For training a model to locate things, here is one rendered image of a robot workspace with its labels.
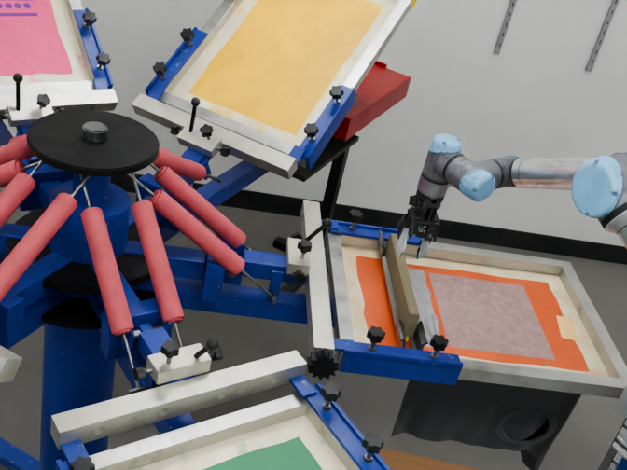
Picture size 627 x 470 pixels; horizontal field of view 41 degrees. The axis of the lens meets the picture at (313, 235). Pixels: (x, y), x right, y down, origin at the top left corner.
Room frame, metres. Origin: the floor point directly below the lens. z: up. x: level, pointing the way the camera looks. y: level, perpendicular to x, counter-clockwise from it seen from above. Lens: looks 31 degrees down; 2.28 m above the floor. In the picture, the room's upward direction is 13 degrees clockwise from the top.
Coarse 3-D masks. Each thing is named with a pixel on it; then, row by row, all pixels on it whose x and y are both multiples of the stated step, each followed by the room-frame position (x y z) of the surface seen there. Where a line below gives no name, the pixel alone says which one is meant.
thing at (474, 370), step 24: (336, 240) 2.10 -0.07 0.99; (360, 240) 2.15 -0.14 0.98; (336, 264) 1.98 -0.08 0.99; (480, 264) 2.21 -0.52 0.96; (504, 264) 2.23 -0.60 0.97; (528, 264) 2.24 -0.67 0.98; (552, 264) 2.26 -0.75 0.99; (336, 288) 1.86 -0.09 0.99; (576, 288) 2.15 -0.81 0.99; (336, 312) 1.76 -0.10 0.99; (336, 336) 1.69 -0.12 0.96; (600, 336) 1.93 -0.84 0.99; (504, 384) 1.67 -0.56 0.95; (528, 384) 1.68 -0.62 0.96; (552, 384) 1.69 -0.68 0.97; (576, 384) 1.70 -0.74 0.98; (600, 384) 1.71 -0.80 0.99; (624, 384) 1.73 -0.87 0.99
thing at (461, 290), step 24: (360, 264) 2.06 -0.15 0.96; (408, 264) 2.12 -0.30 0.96; (384, 288) 1.96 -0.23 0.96; (432, 288) 2.02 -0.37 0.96; (456, 288) 2.05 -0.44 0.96; (480, 288) 2.08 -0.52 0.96; (504, 288) 2.11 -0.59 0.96; (528, 288) 2.14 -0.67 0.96; (480, 312) 1.96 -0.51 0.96; (504, 312) 1.98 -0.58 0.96; (528, 312) 2.01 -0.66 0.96; (552, 312) 2.04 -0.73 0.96
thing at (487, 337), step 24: (384, 312) 1.85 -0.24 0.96; (456, 312) 1.93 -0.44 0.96; (384, 336) 1.75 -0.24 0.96; (456, 336) 1.82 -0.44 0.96; (480, 336) 1.84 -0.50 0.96; (504, 336) 1.87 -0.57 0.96; (528, 336) 1.90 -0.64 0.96; (552, 336) 1.93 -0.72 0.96; (504, 360) 1.76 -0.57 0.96; (528, 360) 1.79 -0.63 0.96; (552, 360) 1.81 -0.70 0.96; (576, 360) 1.84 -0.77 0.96
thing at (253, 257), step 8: (248, 256) 1.83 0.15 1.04; (256, 256) 1.84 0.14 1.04; (264, 256) 1.85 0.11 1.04; (272, 256) 1.86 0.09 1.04; (280, 256) 1.87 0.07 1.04; (248, 264) 1.81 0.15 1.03; (256, 264) 1.81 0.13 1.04; (264, 264) 1.82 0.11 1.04; (272, 264) 1.83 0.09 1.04; (280, 264) 1.83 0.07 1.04; (248, 272) 1.81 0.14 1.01; (256, 272) 1.81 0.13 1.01; (264, 272) 1.82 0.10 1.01; (288, 280) 1.83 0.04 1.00; (304, 280) 1.84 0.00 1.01
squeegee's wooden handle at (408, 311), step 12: (396, 240) 2.06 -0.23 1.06; (396, 252) 2.00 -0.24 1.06; (396, 264) 1.95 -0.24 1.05; (396, 276) 1.92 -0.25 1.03; (408, 276) 1.89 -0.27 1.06; (396, 288) 1.89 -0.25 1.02; (408, 288) 1.83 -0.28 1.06; (396, 300) 1.86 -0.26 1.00; (408, 300) 1.78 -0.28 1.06; (408, 312) 1.73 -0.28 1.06; (408, 324) 1.72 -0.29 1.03; (408, 336) 1.73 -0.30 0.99
